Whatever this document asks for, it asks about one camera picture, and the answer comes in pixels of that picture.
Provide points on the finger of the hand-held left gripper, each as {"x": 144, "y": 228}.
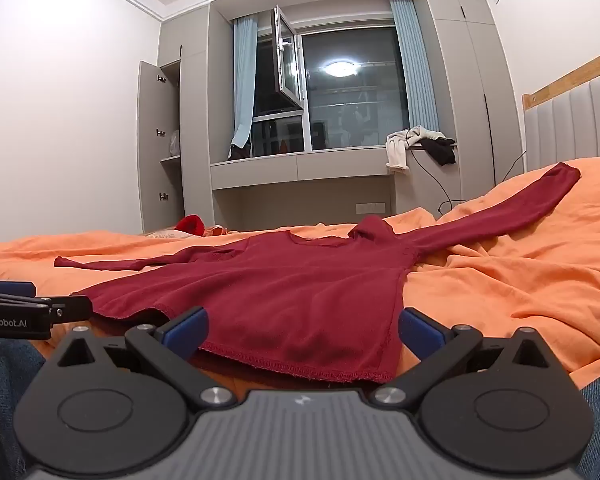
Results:
{"x": 70, "y": 308}
{"x": 12, "y": 288}

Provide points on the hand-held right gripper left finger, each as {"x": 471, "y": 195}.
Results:
{"x": 187, "y": 332}

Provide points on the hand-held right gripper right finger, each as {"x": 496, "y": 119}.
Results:
{"x": 422, "y": 335}

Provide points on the dark red sweater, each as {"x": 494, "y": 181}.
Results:
{"x": 305, "y": 285}

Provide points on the person's left jeans leg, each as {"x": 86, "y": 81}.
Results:
{"x": 0, "y": 410}

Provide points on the orange blanket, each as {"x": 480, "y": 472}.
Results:
{"x": 505, "y": 285}

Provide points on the pink patterned pillow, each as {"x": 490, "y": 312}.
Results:
{"x": 162, "y": 233}

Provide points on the red plush item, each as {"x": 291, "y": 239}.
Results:
{"x": 190, "y": 225}

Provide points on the open grey wardrobe door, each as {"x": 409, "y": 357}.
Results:
{"x": 152, "y": 160}

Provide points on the black garment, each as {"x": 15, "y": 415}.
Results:
{"x": 442, "y": 152}

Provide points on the white garment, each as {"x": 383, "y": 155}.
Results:
{"x": 397, "y": 152}

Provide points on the grey window bench with drawers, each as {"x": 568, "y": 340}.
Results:
{"x": 280, "y": 172}

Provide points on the dark bag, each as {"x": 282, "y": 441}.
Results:
{"x": 240, "y": 152}

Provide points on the clear plastic bag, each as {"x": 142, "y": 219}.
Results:
{"x": 174, "y": 144}

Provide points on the grey wardrobe with shelves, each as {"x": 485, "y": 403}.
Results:
{"x": 195, "y": 110}

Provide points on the tall grey cabinet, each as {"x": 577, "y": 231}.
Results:
{"x": 475, "y": 110}

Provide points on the large window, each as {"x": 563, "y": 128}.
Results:
{"x": 350, "y": 105}

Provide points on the short light blue curtain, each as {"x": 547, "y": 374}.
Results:
{"x": 242, "y": 85}

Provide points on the grey padded wooden headboard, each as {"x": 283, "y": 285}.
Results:
{"x": 570, "y": 120}

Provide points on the long pleated blue curtain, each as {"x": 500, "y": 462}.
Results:
{"x": 415, "y": 70}

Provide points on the open window sash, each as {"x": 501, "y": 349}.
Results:
{"x": 286, "y": 60}

